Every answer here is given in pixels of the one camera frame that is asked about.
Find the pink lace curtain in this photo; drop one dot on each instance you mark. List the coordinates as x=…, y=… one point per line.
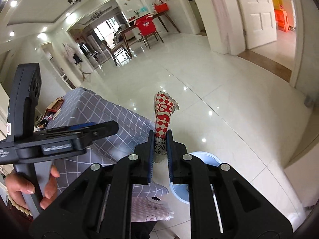
x=217, y=26

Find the orange plastic stool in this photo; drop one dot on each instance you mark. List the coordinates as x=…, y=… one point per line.
x=282, y=20

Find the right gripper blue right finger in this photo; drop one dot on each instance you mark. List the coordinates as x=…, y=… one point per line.
x=169, y=149

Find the white panel door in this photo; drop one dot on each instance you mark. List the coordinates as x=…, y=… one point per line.
x=259, y=22

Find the light blue trash bin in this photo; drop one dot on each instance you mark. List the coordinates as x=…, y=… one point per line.
x=191, y=182

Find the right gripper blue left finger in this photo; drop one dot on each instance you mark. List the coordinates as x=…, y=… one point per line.
x=150, y=150

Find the coat rack with clothes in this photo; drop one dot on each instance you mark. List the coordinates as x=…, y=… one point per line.
x=74, y=59

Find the wooden dining table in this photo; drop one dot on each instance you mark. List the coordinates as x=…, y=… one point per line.
x=157, y=15

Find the brown cardboard box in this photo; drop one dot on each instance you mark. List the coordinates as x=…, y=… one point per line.
x=53, y=107

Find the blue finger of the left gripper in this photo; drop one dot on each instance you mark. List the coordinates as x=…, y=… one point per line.
x=83, y=125

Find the wooden dining chair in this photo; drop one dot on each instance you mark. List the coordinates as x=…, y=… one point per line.
x=118, y=54

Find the red white checkered wrapper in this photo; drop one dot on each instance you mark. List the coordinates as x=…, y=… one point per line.
x=165, y=106

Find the person's left hand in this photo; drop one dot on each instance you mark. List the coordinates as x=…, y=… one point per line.
x=17, y=185

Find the pink patterned under cloth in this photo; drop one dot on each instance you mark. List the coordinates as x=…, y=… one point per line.
x=148, y=209

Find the grey checked tablecloth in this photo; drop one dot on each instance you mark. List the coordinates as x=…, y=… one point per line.
x=116, y=133

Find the chair with red shirt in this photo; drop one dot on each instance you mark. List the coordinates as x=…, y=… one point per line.
x=147, y=29

